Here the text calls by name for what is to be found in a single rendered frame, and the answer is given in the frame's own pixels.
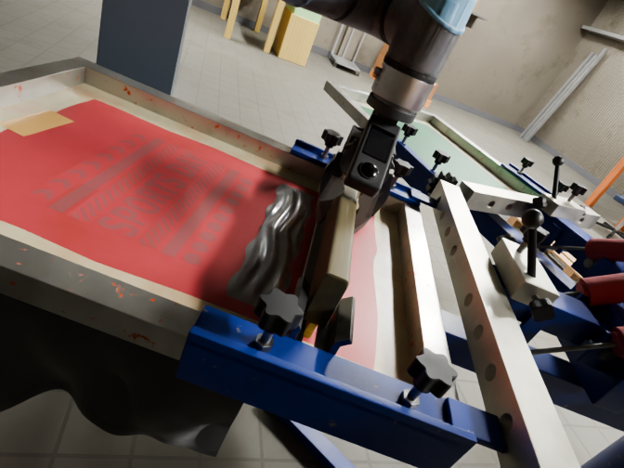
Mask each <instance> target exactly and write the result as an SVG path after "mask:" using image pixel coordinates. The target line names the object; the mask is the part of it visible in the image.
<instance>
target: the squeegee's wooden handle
mask: <svg viewBox="0 0 624 468"><path fill-rule="evenodd" d="M357 199H358V191H357V190H355V189H353V188H350V187H348V186H345V187H344V191H343V193H342V194H341V195H340V196H338V197H336V198H335V199H334V200H333V201H332V205H331V209H329V210H328V213H327V217H326V221H325V226H324V229H323V233H322V238H321V242H320V246H319V250H318V258H317V262H316V266H315V270H314V275H313V279H312V282H311V287H310V291H309V295H308V298H307V302H306V306H305V313H304V317H303V319H306V320H308V321H311V322H314V323H316V324H318V325H320V326H323V327H326V325H327V323H328V321H329V320H330V318H331V316H332V314H333V312H334V310H335V309H336V307H337V306H338V304H339V303H340V301H341V299H342V297H343V296H344V294H345V291H346V289H347V288H348V286H349V279H350V268H351V259H352V249H353V239H354V229H355V219H356V209H357Z"/></svg>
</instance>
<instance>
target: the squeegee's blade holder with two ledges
mask: <svg viewBox="0 0 624 468"><path fill-rule="evenodd" d="M327 213H328V211H327V212H326V217H327ZM326 217H325V219H324V220H323V221H322V222H321V223H320V224H319V225H318V224H317V222H316V225H315V229H314V233H313V236H312V240H311V243H310V247H309V250H308V254H307V258H306V261H305V267H304V271H303V275H302V277H305V279H306V281H307V283H308V285H309V286H310V287H311V282H312V279H313V275H314V270H315V266H316V262H317V258H318V253H319V246H320V242H321V238H322V233H323V229H324V226H325V221H326Z"/></svg>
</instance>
